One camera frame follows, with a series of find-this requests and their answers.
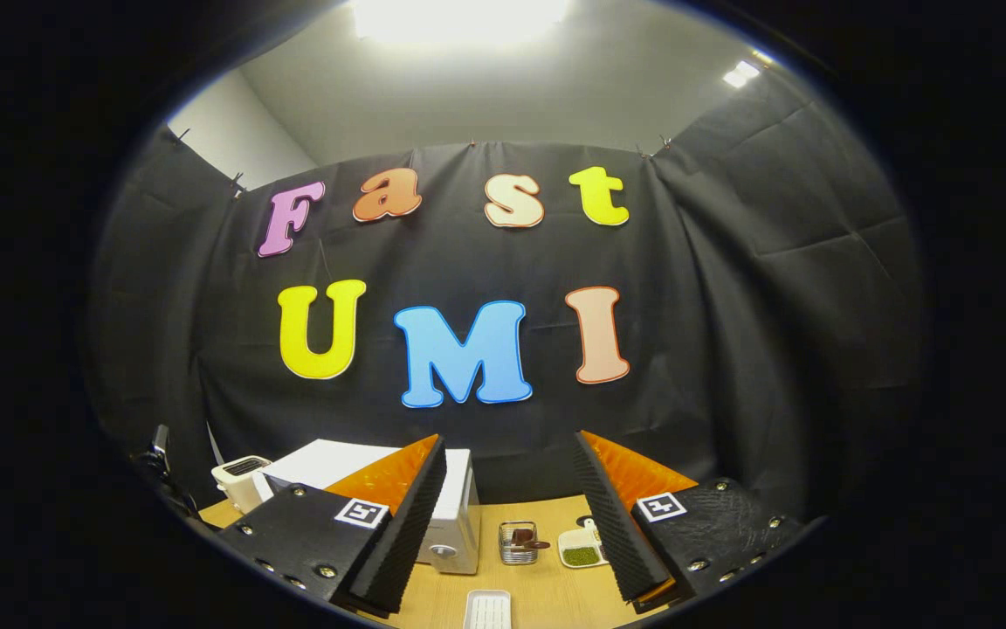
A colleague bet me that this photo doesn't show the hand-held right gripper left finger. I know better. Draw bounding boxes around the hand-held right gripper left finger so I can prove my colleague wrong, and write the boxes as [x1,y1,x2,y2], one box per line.
[217,434,449,617]

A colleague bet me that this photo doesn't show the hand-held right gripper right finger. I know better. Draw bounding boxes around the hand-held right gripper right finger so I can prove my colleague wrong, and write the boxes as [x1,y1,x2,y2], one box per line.
[573,430,807,614]

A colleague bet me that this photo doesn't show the white microwave oven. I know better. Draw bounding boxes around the white microwave oven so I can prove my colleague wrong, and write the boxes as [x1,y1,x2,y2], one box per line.
[260,439,482,575]

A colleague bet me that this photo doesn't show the white divided plate of grains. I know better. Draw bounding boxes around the white divided plate of grains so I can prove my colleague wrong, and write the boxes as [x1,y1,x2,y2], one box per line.
[557,517,610,570]

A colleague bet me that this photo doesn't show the white toaster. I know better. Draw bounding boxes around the white toaster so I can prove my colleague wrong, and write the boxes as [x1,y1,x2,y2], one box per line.
[211,455,273,515]

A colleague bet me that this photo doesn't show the small metal tray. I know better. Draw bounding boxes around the small metal tray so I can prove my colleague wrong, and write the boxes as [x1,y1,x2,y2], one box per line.
[465,590,513,629]

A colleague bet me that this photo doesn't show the black backdrop cloth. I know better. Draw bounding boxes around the black backdrop cloth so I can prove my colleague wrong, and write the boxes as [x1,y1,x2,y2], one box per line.
[84,66,927,525]

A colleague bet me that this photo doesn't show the small metal wire basket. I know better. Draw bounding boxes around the small metal wire basket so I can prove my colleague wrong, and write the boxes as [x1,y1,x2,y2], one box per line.
[499,522,541,566]

